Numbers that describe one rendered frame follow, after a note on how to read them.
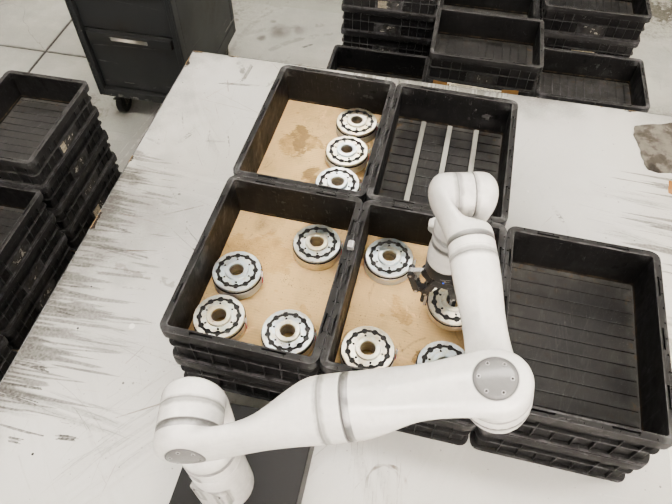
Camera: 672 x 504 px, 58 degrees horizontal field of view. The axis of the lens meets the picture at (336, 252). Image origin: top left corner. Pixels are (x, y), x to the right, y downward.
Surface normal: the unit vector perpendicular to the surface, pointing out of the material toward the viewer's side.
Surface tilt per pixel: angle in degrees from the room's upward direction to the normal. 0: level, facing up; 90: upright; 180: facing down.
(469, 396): 25
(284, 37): 0
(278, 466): 4
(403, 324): 0
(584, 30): 90
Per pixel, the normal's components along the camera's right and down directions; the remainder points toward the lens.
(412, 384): -0.27, -0.52
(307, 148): 0.01, -0.59
